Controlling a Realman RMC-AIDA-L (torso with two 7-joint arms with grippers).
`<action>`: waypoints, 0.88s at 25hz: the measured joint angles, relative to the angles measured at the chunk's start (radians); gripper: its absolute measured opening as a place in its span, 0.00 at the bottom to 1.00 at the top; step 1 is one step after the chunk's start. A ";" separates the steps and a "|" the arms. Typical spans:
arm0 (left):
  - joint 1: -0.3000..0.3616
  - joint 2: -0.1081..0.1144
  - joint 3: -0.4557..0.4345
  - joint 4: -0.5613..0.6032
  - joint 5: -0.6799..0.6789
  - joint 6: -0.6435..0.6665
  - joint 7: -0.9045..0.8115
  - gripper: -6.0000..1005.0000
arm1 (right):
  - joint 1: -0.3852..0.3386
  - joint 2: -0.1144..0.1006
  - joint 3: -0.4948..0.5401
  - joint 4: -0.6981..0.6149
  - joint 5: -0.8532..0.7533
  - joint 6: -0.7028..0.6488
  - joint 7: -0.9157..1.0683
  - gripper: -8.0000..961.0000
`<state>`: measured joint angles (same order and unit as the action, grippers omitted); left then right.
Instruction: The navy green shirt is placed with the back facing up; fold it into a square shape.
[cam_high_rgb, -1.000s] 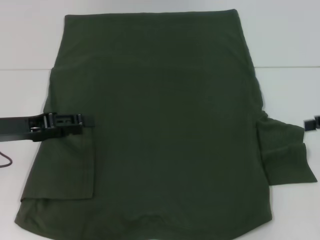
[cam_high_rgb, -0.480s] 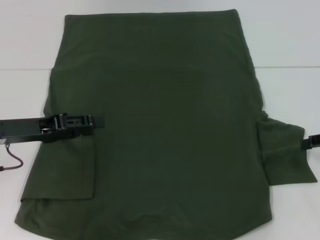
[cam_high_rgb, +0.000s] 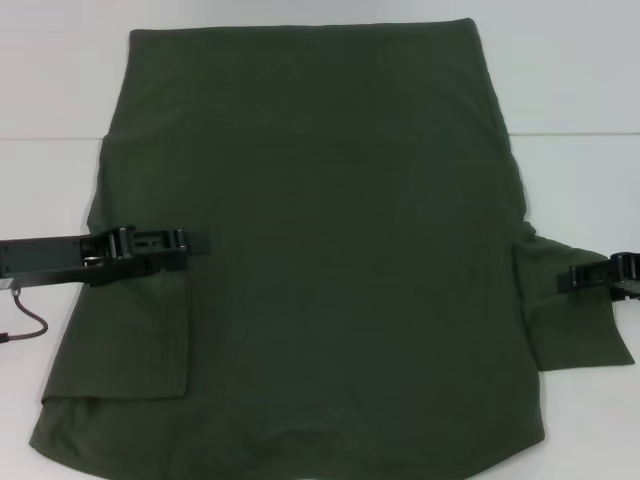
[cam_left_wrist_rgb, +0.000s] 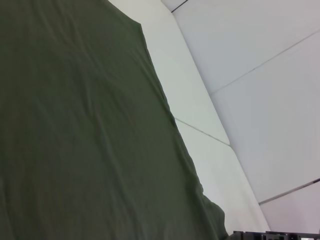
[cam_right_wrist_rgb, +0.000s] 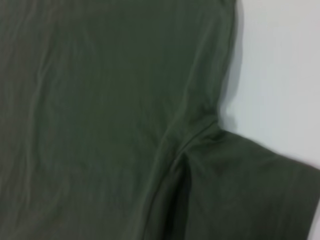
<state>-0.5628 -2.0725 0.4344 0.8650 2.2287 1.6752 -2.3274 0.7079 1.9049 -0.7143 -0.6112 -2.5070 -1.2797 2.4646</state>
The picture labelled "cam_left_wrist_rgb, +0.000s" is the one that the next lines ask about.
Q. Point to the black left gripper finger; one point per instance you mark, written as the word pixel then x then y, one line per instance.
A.
pixel 275 236

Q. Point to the dark green shirt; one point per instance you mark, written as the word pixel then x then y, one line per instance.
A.
pixel 87 125

